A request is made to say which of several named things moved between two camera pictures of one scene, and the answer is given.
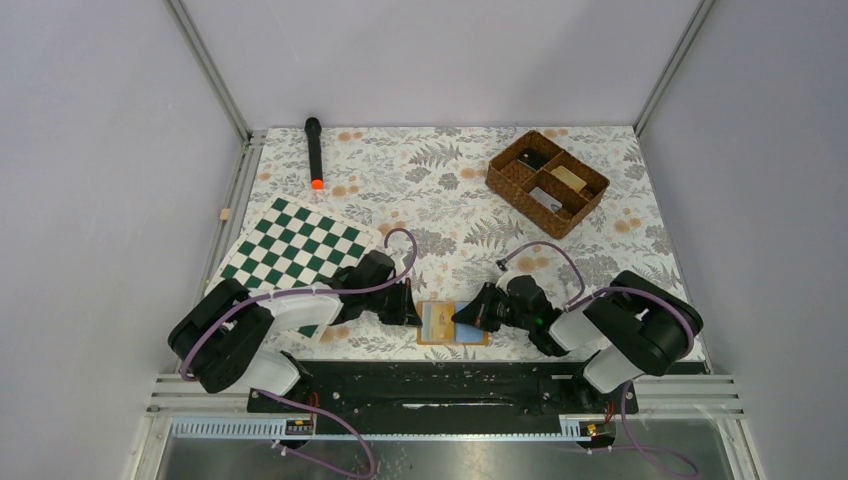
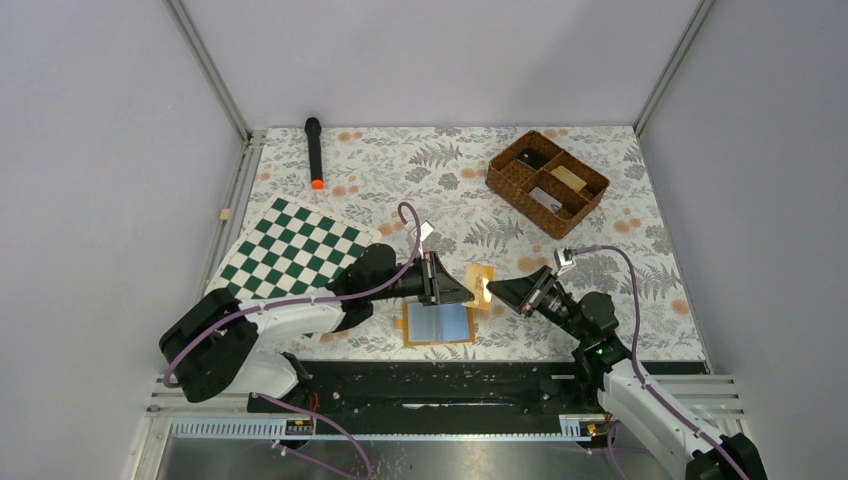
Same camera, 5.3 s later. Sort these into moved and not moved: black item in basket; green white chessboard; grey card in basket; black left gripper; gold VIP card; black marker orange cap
Moved: black left gripper; gold VIP card
Not moved: black item in basket; green white chessboard; black marker orange cap; grey card in basket
